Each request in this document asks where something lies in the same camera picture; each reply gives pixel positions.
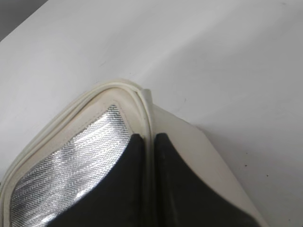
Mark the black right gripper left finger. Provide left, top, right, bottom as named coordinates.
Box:
left=49, top=134, right=145, bottom=227

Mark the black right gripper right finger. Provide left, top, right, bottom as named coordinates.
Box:
left=154, top=133, right=237, bottom=227

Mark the cream canvas bag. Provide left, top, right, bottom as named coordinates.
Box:
left=0, top=83, right=252, bottom=227

